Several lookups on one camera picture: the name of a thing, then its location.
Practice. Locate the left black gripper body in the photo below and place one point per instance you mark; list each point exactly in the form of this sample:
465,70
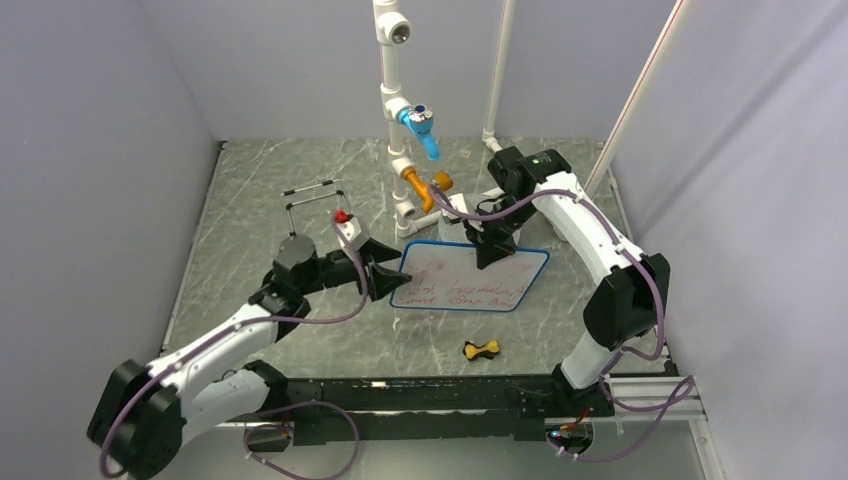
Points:
338,269

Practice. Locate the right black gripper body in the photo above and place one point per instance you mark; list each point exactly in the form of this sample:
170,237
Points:
499,229

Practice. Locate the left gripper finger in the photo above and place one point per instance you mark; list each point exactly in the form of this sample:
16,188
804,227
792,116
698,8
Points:
383,281
376,252

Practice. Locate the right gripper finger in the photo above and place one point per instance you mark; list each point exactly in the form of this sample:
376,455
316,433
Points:
504,249
484,255

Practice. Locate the blue framed whiteboard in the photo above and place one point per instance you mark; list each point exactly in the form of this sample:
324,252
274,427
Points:
445,276

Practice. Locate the yellow black eraser pad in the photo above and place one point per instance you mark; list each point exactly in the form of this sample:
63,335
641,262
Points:
488,350

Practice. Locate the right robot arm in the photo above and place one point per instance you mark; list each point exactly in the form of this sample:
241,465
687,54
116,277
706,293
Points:
631,287

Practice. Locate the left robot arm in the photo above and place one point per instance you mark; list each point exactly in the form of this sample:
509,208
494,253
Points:
147,412

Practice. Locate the orange plastic tap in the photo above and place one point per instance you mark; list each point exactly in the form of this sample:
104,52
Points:
440,179

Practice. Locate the blue plastic tap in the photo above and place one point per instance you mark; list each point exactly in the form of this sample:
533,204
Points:
419,120

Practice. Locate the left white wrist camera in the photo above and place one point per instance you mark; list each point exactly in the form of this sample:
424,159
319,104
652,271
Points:
354,234

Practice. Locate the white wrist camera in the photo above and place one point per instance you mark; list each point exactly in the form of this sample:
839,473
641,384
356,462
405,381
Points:
465,203
354,234

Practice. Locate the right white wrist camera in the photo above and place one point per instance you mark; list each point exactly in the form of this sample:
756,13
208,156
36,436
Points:
465,203

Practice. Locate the black wire whiteboard stand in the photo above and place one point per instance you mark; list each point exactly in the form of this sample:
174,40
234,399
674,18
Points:
320,191

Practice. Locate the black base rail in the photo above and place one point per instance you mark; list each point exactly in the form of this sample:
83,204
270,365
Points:
522,407

